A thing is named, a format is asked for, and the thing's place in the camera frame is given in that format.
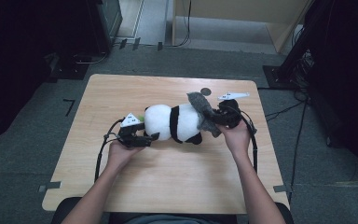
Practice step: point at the black metal stand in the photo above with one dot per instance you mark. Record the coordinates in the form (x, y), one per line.
(276, 77)

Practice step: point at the panda plush toy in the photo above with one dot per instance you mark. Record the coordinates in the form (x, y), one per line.
(158, 121)

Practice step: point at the round dark table grommet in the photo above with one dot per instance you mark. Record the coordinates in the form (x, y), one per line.
(206, 90)

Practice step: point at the grey fuzzy cloth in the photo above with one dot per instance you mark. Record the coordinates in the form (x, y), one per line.
(200, 104)

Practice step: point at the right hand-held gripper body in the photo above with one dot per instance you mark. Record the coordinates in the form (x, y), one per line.
(233, 113)

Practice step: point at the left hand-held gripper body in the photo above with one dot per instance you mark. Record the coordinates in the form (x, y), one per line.
(127, 129)

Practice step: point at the person's left hand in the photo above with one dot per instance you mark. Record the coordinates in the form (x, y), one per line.
(119, 155)

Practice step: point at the light wooden desk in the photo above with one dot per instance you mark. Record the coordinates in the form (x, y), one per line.
(230, 6)

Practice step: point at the person's dark clothing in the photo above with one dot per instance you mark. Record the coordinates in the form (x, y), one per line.
(167, 220)

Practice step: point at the person's right hand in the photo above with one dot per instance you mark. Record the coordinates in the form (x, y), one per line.
(239, 140)

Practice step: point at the black equipment cabinet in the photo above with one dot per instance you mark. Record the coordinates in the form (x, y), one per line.
(105, 25)

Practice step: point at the black flat stand base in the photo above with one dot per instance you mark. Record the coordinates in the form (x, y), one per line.
(71, 71)

